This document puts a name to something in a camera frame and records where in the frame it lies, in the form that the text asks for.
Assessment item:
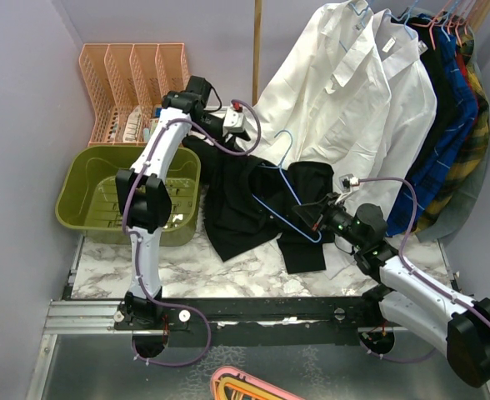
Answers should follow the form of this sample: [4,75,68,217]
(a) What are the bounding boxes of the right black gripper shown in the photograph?
[293,192,366,249]

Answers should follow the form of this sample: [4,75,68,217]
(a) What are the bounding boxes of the black shirt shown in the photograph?
[407,17,458,177]
[182,136,333,274]

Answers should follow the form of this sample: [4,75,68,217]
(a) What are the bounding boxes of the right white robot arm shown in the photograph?
[292,193,490,388]

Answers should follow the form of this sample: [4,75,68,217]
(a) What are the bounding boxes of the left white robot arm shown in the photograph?
[114,76,252,329]

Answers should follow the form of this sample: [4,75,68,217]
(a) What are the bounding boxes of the front white shirt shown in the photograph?
[247,1,392,178]

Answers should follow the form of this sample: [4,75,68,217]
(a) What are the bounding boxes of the white shirt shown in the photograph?
[247,1,392,178]
[320,10,438,216]

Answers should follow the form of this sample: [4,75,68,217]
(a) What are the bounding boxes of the yellow plaid shirt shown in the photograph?
[417,28,490,241]

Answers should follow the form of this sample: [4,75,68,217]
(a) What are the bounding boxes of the blue plaid shirt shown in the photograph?
[387,13,477,236]

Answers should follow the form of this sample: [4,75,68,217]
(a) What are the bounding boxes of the pink hanger stack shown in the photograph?
[210,366,301,399]

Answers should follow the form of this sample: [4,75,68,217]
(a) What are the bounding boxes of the black hanging shirt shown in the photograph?
[407,17,458,177]

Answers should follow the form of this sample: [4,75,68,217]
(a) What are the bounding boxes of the peach plastic file organizer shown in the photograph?
[78,42,190,146]

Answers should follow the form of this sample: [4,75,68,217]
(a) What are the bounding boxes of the wooden rack pole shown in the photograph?
[252,0,263,104]

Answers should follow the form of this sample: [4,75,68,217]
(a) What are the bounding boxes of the olive green plastic basin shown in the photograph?
[55,145,201,247]

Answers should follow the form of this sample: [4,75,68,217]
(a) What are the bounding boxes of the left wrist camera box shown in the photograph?
[222,107,245,137]

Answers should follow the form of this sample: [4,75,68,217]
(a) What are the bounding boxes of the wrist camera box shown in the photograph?
[222,107,245,137]
[337,174,360,202]

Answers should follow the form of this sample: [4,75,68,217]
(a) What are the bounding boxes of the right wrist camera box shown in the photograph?
[337,174,360,202]

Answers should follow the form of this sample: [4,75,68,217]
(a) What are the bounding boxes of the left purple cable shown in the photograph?
[122,98,263,368]

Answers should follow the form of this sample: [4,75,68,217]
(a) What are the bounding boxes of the black mounting rail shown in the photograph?
[113,295,387,348]

